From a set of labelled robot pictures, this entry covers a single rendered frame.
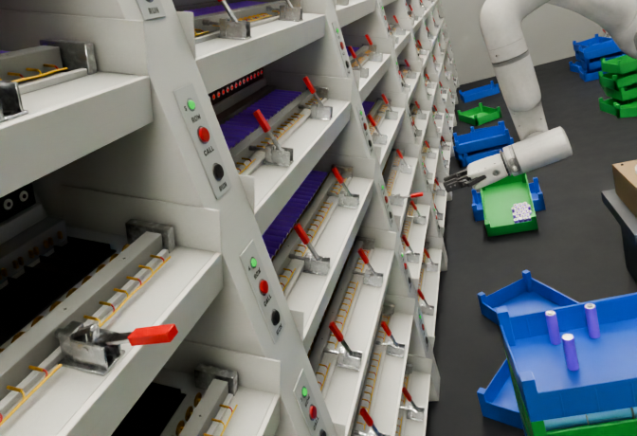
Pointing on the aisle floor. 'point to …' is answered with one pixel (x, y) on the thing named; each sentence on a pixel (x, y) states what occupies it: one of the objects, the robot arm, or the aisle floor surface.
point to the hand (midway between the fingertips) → (451, 182)
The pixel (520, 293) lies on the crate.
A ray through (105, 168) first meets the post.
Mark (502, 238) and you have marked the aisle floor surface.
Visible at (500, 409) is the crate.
